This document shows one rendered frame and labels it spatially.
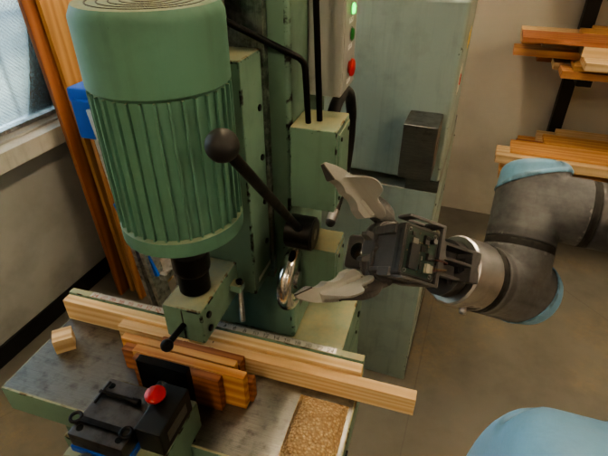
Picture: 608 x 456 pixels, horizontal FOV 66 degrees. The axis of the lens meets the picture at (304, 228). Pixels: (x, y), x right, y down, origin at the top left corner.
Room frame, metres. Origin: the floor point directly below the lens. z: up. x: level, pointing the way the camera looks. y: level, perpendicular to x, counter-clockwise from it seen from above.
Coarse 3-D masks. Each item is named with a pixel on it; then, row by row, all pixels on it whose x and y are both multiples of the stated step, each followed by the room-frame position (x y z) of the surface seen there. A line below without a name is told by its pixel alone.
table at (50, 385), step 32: (64, 352) 0.60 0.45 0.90; (96, 352) 0.60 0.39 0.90; (32, 384) 0.53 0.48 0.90; (64, 384) 0.53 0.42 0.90; (96, 384) 0.53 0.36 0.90; (256, 384) 0.53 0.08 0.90; (288, 384) 0.53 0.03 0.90; (64, 416) 0.49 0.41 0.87; (224, 416) 0.47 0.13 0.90; (256, 416) 0.47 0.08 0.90; (288, 416) 0.47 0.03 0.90; (352, 416) 0.47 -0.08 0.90; (192, 448) 0.42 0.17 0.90; (224, 448) 0.41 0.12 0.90; (256, 448) 0.41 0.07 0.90
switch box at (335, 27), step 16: (320, 0) 0.81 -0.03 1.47; (336, 0) 0.80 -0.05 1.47; (352, 0) 0.85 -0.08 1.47; (320, 16) 0.81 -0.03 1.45; (336, 16) 0.80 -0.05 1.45; (320, 32) 0.81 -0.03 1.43; (336, 32) 0.80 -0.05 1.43; (336, 48) 0.80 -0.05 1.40; (352, 48) 0.87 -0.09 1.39; (336, 64) 0.80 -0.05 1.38; (336, 80) 0.80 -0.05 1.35; (352, 80) 0.89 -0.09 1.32; (336, 96) 0.80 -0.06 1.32
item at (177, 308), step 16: (224, 272) 0.63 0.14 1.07; (176, 288) 0.59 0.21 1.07; (224, 288) 0.61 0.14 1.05; (176, 304) 0.55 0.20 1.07; (192, 304) 0.55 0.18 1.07; (208, 304) 0.56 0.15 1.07; (224, 304) 0.61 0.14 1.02; (176, 320) 0.55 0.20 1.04; (192, 320) 0.54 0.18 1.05; (208, 320) 0.55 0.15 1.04; (192, 336) 0.54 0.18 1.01; (208, 336) 0.54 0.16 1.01
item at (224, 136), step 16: (224, 128) 0.43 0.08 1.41; (208, 144) 0.42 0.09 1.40; (224, 144) 0.42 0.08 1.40; (224, 160) 0.42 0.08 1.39; (240, 160) 0.45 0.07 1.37; (256, 176) 0.49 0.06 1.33; (288, 224) 0.67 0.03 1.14; (304, 224) 0.67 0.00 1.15; (288, 240) 0.66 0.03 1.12; (304, 240) 0.65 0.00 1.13
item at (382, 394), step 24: (120, 336) 0.63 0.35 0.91; (144, 336) 0.62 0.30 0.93; (168, 336) 0.61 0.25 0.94; (264, 360) 0.55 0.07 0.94; (288, 360) 0.55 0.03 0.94; (312, 384) 0.52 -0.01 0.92; (336, 384) 0.51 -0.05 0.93; (360, 384) 0.50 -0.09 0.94; (384, 384) 0.50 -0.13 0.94; (408, 408) 0.47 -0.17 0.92
